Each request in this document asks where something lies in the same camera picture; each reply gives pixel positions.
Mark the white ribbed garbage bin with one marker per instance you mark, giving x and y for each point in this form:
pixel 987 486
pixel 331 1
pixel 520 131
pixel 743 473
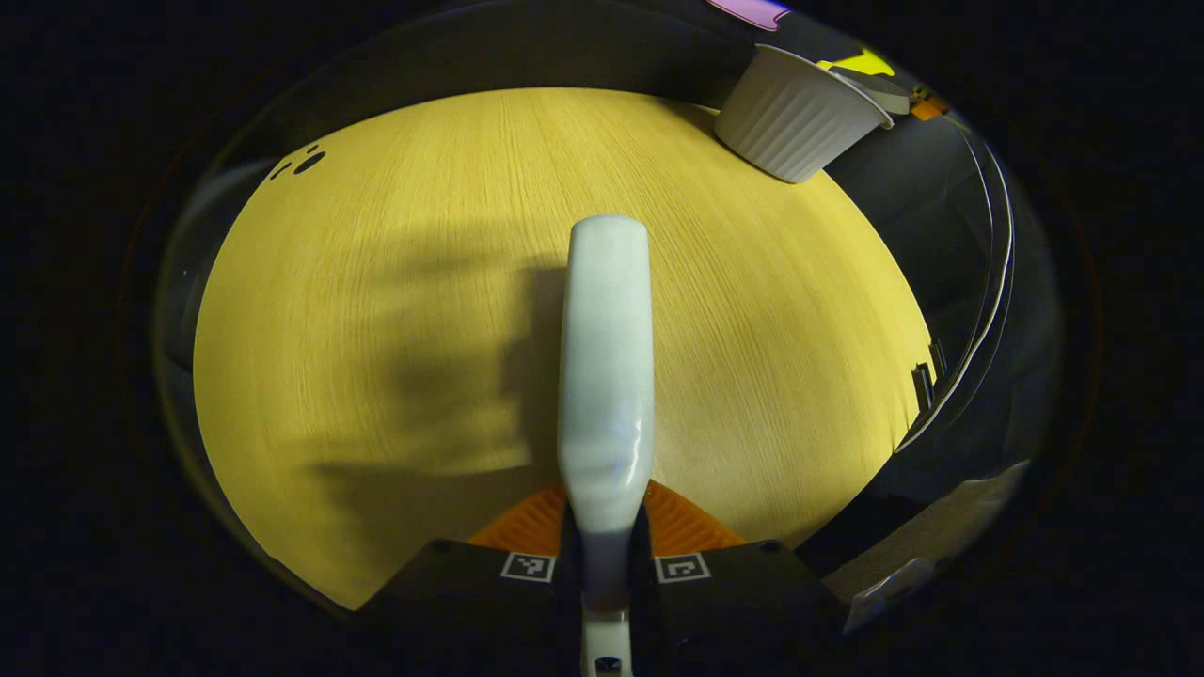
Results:
pixel 790 118

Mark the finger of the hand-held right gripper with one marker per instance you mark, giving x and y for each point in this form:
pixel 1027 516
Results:
pixel 929 105

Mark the black desk edge clip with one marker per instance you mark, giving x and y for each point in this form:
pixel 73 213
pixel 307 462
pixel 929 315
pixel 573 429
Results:
pixel 938 359
pixel 922 385

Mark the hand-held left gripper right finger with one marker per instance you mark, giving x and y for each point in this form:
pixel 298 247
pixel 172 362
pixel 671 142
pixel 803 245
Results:
pixel 743 611

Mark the grey plastic dustpan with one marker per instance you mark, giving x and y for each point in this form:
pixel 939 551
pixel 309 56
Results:
pixel 879 91

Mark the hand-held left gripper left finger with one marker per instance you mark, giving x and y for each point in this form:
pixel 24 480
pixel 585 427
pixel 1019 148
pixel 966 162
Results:
pixel 470 611

